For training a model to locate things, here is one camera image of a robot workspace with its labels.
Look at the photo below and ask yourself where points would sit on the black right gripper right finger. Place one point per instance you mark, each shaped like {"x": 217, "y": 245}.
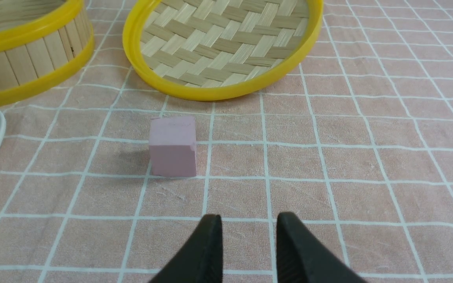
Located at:
{"x": 302, "y": 258}

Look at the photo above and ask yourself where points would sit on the pink cube block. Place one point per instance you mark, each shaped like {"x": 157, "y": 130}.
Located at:
{"x": 173, "y": 146}

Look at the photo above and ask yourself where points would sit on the yellow rimmed woven steamer lid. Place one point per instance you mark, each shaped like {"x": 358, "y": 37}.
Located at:
{"x": 211, "y": 50}

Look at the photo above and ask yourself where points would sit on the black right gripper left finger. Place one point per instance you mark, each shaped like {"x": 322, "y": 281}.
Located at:
{"x": 200, "y": 259}

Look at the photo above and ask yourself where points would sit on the yellow rimmed bamboo steamer basket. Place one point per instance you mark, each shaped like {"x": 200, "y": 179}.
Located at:
{"x": 42, "y": 44}

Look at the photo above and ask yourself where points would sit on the pink checkered tablecloth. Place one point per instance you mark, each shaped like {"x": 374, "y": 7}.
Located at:
{"x": 357, "y": 140}

